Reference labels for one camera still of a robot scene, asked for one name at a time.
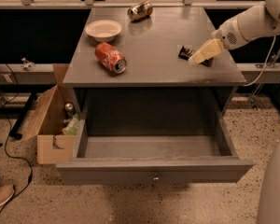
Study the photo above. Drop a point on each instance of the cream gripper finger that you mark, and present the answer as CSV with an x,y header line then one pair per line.
x,y
210,49

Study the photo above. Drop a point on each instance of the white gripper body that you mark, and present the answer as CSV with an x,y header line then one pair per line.
x,y
230,34

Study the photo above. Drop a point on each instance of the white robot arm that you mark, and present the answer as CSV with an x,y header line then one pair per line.
x,y
261,20

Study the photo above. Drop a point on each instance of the grey drawer cabinet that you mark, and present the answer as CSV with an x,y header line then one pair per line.
x,y
157,86

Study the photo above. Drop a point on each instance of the open grey top drawer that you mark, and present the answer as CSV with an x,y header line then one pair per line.
x,y
134,152

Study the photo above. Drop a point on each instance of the gold brown soda can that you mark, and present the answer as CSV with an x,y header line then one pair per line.
x,y
140,11

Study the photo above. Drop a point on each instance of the red soda can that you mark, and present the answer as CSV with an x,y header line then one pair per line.
x,y
110,58

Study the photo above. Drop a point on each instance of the white bowl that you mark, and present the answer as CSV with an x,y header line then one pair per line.
x,y
103,30

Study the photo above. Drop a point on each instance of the silver bottle in box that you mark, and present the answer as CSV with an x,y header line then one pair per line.
x,y
69,109

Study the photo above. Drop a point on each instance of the green packet in box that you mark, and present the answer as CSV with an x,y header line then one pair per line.
x,y
72,127

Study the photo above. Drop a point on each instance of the small clear object on shelf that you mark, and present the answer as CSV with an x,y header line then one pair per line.
x,y
27,65

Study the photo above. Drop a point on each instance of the cardboard box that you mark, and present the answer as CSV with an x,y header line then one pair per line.
x,y
47,122

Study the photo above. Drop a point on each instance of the black table leg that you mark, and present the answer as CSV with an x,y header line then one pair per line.
x,y
14,133

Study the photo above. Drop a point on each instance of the white sneaker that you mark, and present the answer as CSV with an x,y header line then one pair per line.
x,y
6,193

